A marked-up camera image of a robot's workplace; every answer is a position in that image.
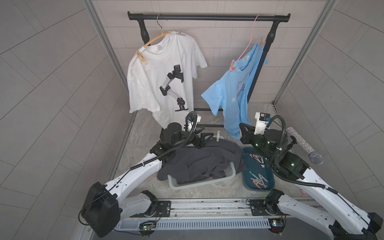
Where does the dark grey t-shirt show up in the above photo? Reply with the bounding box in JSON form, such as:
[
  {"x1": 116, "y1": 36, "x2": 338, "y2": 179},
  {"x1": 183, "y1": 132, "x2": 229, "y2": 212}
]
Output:
[{"x1": 157, "y1": 139, "x2": 246, "y2": 184}]

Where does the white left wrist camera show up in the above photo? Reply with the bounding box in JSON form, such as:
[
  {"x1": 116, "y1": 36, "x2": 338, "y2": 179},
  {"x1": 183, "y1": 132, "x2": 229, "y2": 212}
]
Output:
[{"x1": 186, "y1": 113, "x2": 201, "y2": 131}]

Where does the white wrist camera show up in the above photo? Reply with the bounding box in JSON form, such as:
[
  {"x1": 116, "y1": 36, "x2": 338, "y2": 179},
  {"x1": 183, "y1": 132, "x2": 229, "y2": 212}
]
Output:
[
  {"x1": 254, "y1": 112, "x2": 271, "y2": 135},
  {"x1": 186, "y1": 113, "x2": 201, "y2": 131}
]

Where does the black clothes rack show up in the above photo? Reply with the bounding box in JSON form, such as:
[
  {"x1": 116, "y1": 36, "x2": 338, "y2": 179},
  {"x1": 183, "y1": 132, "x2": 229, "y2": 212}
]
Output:
[{"x1": 127, "y1": 11, "x2": 291, "y2": 130}]

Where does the yellow clothespin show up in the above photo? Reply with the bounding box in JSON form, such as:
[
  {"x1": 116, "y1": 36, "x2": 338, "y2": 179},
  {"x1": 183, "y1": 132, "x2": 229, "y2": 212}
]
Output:
[{"x1": 136, "y1": 50, "x2": 148, "y2": 65}]

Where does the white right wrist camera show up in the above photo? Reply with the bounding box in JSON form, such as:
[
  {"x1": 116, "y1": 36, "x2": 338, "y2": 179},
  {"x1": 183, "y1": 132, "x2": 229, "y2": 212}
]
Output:
[{"x1": 254, "y1": 112, "x2": 271, "y2": 135}]

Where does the white laundry basket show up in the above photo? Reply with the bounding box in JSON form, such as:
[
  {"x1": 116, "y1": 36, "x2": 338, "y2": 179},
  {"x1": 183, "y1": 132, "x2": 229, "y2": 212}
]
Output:
[{"x1": 167, "y1": 134, "x2": 237, "y2": 191}]

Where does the teal clothespin tray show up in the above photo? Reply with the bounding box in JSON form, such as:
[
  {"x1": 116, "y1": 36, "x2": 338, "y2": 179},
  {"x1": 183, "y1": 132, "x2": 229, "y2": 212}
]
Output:
[{"x1": 242, "y1": 147, "x2": 275, "y2": 192}]

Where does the glitter microphone on stand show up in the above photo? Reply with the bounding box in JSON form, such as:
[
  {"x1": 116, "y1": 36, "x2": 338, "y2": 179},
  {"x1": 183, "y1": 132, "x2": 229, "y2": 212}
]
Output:
[{"x1": 286, "y1": 127, "x2": 324, "y2": 165}]

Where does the pink clothespin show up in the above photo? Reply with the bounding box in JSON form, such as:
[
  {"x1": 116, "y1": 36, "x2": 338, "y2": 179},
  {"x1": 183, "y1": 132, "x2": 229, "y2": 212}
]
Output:
[{"x1": 229, "y1": 60, "x2": 238, "y2": 72}]

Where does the orange plastic hanger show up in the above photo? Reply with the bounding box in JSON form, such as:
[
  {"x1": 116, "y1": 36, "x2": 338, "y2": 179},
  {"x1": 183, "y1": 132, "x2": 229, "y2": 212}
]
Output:
[{"x1": 144, "y1": 14, "x2": 171, "y2": 48}]

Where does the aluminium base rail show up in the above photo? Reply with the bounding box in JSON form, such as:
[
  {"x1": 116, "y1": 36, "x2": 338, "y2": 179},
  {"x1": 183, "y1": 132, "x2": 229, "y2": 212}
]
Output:
[{"x1": 113, "y1": 196, "x2": 331, "y2": 232}]

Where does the white t-shirt black print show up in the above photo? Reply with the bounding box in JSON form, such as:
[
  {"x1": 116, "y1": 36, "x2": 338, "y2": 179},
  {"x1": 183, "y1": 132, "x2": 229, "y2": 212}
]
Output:
[{"x1": 127, "y1": 31, "x2": 208, "y2": 129}]

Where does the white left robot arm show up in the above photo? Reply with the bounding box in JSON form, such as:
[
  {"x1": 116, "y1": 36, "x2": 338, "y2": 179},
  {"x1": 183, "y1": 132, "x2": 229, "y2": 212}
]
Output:
[{"x1": 78, "y1": 111, "x2": 213, "y2": 238}]

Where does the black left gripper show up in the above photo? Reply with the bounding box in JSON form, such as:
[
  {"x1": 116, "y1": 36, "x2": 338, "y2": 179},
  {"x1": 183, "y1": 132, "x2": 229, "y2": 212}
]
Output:
[{"x1": 169, "y1": 125, "x2": 212, "y2": 151}]

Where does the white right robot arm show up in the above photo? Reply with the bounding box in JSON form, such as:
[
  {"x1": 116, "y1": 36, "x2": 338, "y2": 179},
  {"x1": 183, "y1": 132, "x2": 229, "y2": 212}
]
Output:
[{"x1": 240, "y1": 113, "x2": 384, "y2": 240}]

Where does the white clothespin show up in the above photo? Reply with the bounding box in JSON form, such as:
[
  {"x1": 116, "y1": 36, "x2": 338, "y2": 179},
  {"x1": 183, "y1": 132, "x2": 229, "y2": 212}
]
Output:
[{"x1": 176, "y1": 30, "x2": 186, "y2": 36}]

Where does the light blue t-shirt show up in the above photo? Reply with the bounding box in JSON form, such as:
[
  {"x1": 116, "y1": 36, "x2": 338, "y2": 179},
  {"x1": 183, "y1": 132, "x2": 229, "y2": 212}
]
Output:
[{"x1": 202, "y1": 44, "x2": 264, "y2": 140}]

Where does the pink wire hanger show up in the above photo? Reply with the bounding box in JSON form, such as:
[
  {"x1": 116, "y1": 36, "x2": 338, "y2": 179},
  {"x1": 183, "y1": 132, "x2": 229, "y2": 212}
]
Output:
[{"x1": 236, "y1": 15, "x2": 260, "y2": 62}]

